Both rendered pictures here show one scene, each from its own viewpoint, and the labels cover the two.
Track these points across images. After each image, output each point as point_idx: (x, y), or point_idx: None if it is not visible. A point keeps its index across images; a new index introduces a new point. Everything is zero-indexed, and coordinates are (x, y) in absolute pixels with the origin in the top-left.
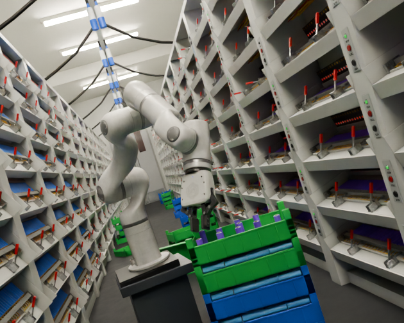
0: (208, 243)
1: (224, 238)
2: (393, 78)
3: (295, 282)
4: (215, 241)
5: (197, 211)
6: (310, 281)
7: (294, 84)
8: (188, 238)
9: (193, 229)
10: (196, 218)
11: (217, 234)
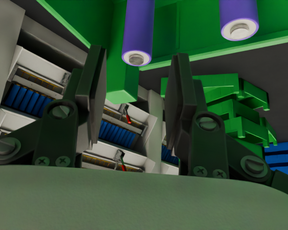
0: (194, 60)
1: (272, 44)
2: None
3: None
4: (227, 52)
5: (73, 149)
6: None
7: None
8: (114, 96)
9: (105, 94)
10: (95, 114)
11: (234, 39)
